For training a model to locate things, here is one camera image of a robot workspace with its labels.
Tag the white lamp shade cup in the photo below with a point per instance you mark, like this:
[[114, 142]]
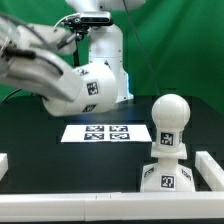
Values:
[[98, 92]]

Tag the white light bulb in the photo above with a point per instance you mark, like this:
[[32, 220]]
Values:
[[170, 114]]

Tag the white left rail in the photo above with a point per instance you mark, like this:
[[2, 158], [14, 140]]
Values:
[[3, 164]]

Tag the black camera on stand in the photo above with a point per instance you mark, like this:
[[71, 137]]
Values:
[[89, 18]]

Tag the white lamp base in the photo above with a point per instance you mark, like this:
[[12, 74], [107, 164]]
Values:
[[167, 175]]

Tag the white marker tag sheet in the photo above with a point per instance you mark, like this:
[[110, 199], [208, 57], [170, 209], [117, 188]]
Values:
[[105, 133]]

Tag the black camera stand pole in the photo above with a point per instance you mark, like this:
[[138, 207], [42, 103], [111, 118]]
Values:
[[79, 35]]

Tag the white rail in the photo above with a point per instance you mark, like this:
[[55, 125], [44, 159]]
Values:
[[210, 170], [3, 164], [111, 206]]

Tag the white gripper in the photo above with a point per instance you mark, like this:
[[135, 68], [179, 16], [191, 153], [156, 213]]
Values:
[[29, 60]]

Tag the white right rail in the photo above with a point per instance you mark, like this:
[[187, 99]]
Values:
[[210, 170]]

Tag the white front rail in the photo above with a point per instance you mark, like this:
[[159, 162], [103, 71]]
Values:
[[111, 206]]

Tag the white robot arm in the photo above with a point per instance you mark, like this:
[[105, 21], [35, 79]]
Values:
[[72, 64]]

